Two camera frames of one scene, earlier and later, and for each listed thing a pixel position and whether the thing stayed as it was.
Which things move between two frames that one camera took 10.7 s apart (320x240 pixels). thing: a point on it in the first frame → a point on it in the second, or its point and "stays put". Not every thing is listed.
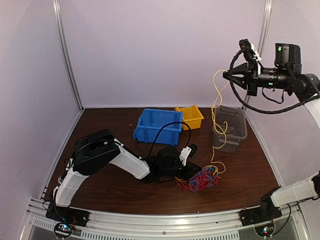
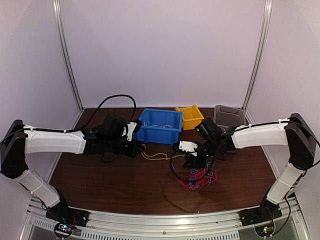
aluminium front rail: (293, 225) stays put
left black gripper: (190, 171) → (132, 152)
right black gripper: (246, 69) → (196, 162)
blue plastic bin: (151, 120) stays put
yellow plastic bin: (192, 116) stays put
